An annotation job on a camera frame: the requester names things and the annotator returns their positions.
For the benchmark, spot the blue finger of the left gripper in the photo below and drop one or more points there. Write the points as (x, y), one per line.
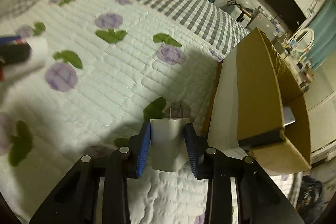
(11, 54)
(11, 40)

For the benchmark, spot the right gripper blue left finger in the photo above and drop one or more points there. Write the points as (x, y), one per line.
(74, 199)

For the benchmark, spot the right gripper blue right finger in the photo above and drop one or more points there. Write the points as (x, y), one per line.
(259, 198)

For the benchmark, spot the white bottle red cap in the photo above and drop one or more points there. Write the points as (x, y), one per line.
(37, 59)

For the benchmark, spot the white power adapter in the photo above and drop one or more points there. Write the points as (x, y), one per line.
(168, 149)

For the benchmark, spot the cardboard box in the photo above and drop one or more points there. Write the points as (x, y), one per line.
(257, 108)

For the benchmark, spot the white floral quilt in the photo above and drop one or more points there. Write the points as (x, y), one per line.
(107, 63)

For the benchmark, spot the white dressing table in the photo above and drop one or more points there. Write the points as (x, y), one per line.
(299, 66)

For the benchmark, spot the white oval vanity mirror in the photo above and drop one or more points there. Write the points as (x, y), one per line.
(302, 41)

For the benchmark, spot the silver mini fridge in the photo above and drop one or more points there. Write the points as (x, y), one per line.
(270, 25)

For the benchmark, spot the white drawer cabinet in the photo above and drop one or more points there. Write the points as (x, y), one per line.
(239, 14)

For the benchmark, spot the black wall television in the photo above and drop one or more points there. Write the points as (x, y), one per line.
(289, 12)

